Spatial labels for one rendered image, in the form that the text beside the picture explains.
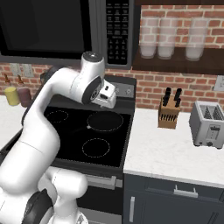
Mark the grey wall socket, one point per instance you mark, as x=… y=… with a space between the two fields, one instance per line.
x=219 y=84
x=28 y=70
x=15 y=70

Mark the wooden knife block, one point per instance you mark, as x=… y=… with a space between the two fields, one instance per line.
x=168 y=116

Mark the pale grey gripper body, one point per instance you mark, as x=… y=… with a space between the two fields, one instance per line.
x=106 y=100

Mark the grey toaster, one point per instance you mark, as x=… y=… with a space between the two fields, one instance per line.
x=207 y=125

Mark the grey stove knob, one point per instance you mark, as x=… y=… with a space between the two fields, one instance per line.
x=117 y=89
x=128 y=92

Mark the dark wooden wall shelf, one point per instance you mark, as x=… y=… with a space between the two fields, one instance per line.
x=178 y=62

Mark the clear glass jar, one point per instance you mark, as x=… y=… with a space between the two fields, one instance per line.
x=167 y=38
x=148 y=38
x=197 y=39

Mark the yellow squeeze bottle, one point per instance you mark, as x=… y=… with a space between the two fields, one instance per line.
x=12 y=95

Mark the black stove with hob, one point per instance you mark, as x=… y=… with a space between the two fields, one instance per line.
x=96 y=137

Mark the dark grey drawer front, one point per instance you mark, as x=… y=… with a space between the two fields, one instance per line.
x=163 y=189

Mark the black microwave oven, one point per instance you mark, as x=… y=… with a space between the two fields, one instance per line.
x=49 y=26

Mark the dark red squeeze bottle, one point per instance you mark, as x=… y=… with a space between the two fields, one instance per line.
x=24 y=96

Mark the dark grey cupboard door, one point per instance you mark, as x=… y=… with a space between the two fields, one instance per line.
x=169 y=210
x=217 y=215

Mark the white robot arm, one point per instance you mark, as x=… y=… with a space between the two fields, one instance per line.
x=43 y=125

